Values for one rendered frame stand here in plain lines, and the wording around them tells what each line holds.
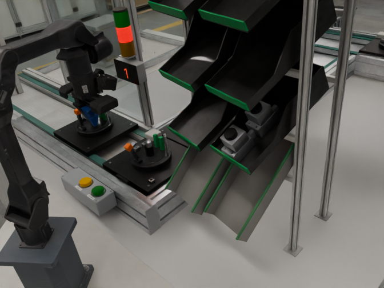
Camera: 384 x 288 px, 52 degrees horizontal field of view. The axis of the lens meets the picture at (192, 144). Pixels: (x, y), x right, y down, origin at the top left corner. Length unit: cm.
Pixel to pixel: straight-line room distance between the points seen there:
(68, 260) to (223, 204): 42
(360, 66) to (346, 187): 87
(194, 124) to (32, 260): 50
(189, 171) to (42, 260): 45
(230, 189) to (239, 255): 20
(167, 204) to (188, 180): 13
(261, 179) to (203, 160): 19
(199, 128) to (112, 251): 46
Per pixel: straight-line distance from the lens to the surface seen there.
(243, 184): 103
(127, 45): 136
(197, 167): 112
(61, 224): 105
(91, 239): 127
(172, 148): 137
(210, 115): 102
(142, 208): 117
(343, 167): 146
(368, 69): 209
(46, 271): 102
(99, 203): 124
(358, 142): 160
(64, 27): 94
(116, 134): 151
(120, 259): 119
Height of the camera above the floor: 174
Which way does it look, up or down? 34 degrees down
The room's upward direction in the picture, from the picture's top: 7 degrees counter-clockwise
